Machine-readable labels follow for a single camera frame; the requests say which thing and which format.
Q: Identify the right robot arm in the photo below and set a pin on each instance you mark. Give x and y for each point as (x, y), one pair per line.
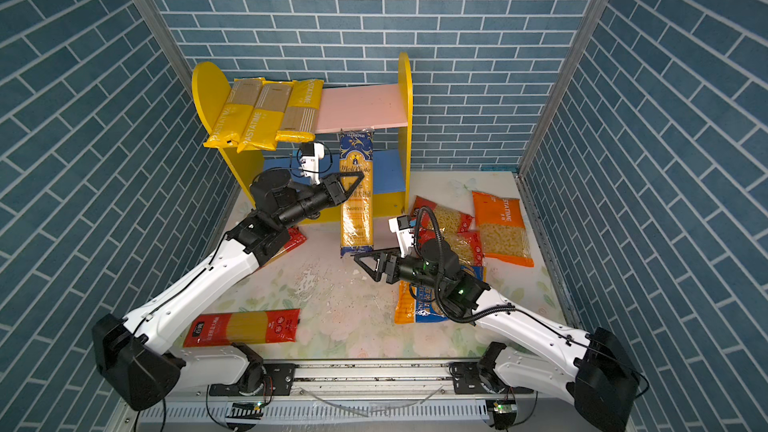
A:
(528, 324)

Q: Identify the blue orange shell pasta bag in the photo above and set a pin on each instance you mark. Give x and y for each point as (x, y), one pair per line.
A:
(419, 302)

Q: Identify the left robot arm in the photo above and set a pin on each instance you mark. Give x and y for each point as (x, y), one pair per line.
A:
(133, 352)

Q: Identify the red macaroni bag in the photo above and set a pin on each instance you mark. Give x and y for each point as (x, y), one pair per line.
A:
(449, 220)
(467, 246)

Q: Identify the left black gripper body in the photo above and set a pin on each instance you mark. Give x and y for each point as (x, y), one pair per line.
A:
(310, 203)

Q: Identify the orange macaroni bag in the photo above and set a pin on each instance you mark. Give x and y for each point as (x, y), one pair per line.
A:
(500, 225)

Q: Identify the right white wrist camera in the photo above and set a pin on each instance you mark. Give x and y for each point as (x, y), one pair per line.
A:
(403, 227)

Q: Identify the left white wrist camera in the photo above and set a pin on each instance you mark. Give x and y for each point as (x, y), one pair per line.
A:
(310, 155)

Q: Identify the yellow spaghetti bag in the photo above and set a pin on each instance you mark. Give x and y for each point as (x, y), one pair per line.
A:
(266, 118)
(300, 118)
(235, 114)

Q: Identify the red macaroni bag lower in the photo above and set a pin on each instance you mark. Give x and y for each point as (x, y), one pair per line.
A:
(467, 246)

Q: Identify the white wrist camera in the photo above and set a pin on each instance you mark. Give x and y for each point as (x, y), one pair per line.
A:
(403, 227)
(310, 155)

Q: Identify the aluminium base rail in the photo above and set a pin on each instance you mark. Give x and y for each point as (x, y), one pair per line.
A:
(501, 388)

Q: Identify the blue spaghetti bag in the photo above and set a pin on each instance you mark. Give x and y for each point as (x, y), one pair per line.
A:
(356, 155)

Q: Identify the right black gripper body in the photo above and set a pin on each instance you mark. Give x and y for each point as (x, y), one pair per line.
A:
(414, 269)

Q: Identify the red macaroni bag upper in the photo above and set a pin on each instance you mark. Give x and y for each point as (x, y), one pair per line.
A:
(449, 220)

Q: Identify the red spaghetti bag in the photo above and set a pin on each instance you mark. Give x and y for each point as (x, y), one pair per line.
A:
(257, 327)
(297, 238)

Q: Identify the yellow shelf with coloured boards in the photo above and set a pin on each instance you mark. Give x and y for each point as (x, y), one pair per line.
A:
(368, 107)

